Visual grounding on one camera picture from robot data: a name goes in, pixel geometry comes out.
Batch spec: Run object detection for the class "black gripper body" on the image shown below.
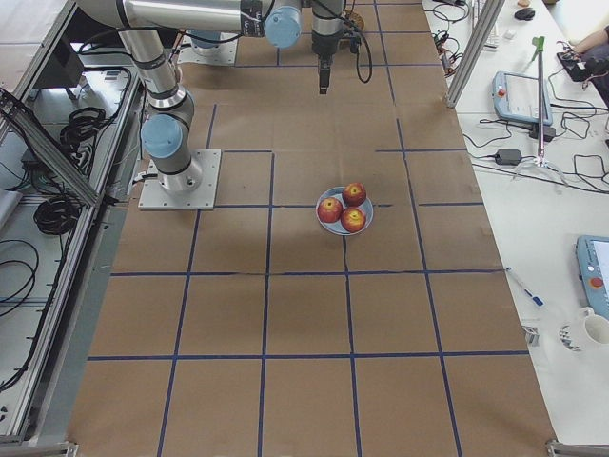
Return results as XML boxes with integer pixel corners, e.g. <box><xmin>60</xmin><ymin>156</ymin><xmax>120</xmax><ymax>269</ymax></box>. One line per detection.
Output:
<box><xmin>311</xmin><ymin>30</ymin><xmax>339</xmax><ymax>65</ymax></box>

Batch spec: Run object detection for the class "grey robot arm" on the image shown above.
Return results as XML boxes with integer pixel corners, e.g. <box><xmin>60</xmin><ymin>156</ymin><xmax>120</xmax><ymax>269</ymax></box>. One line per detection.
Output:
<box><xmin>119</xmin><ymin>30</ymin><xmax>203</xmax><ymax>193</ymax></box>
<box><xmin>77</xmin><ymin>1</ymin><xmax>346</xmax><ymax>108</ymax></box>

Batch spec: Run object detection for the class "woven wicker basket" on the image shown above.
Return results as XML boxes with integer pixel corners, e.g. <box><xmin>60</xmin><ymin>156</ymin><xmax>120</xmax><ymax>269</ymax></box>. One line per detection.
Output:
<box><xmin>345</xmin><ymin>11</ymin><xmax>365</xmax><ymax>30</ymax></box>

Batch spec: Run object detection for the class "light blue plate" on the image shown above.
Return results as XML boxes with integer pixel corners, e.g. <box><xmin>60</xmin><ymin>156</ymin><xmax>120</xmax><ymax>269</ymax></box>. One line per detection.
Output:
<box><xmin>315</xmin><ymin>187</ymin><xmax>374</xmax><ymax>236</ymax></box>

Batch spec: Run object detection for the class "red apple plate top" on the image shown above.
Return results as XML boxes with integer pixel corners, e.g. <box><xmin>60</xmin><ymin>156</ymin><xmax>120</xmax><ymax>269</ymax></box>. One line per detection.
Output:
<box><xmin>342</xmin><ymin>182</ymin><xmax>367</xmax><ymax>207</ymax></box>

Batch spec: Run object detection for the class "red apple plate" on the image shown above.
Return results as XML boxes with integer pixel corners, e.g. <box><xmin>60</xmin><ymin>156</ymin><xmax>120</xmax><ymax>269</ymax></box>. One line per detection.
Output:
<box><xmin>317</xmin><ymin>197</ymin><xmax>344</xmax><ymax>224</ymax></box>
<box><xmin>342</xmin><ymin>182</ymin><xmax>367</xmax><ymax>207</ymax></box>
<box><xmin>341</xmin><ymin>207</ymin><xmax>367</xmax><ymax>233</ymax></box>

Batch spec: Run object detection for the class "red apple plate left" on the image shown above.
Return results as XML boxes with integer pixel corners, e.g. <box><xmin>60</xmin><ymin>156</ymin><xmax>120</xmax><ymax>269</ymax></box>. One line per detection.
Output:
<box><xmin>317</xmin><ymin>197</ymin><xmax>344</xmax><ymax>224</ymax></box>

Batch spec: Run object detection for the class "red apple plate front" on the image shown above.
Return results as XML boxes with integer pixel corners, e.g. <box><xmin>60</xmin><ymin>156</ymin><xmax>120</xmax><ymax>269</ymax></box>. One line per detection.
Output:
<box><xmin>341</xmin><ymin>207</ymin><xmax>367</xmax><ymax>233</ymax></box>

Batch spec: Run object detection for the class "blue teach pendant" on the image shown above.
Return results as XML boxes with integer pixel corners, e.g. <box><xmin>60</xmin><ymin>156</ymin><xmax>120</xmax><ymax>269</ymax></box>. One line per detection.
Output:
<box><xmin>576</xmin><ymin>235</ymin><xmax>608</xmax><ymax>318</ymax></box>
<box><xmin>492</xmin><ymin>71</ymin><xmax>540</xmax><ymax>124</ymax></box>

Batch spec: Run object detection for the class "blue white pen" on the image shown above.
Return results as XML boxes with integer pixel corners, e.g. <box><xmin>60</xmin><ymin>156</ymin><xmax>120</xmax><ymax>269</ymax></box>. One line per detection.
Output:
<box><xmin>505</xmin><ymin>267</ymin><xmax>544</xmax><ymax>307</ymax></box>

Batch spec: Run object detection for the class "white mug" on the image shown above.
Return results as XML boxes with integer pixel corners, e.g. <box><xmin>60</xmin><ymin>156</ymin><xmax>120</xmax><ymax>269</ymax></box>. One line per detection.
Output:
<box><xmin>559</xmin><ymin>307</ymin><xmax>608</xmax><ymax>352</ymax></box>

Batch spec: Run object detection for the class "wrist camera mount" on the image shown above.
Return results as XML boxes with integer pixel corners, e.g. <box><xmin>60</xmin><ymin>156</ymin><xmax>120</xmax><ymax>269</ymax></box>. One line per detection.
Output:
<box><xmin>339</xmin><ymin>26</ymin><xmax>362</xmax><ymax>55</ymax></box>

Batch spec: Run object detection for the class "black braided cable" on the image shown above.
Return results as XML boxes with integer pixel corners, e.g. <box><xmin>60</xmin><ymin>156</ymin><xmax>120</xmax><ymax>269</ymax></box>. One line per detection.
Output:
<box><xmin>343</xmin><ymin>18</ymin><xmax>375</xmax><ymax>85</ymax></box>

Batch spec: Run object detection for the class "aluminium frame post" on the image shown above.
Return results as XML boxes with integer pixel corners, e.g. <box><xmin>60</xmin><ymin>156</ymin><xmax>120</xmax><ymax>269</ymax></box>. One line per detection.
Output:
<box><xmin>444</xmin><ymin>0</ymin><xmax>504</xmax><ymax>109</ymax></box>

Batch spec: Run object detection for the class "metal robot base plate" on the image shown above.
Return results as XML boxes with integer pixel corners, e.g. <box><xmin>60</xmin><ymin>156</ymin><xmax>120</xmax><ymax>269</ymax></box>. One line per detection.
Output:
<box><xmin>138</xmin><ymin>149</ymin><xmax>222</xmax><ymax>210</ymax></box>

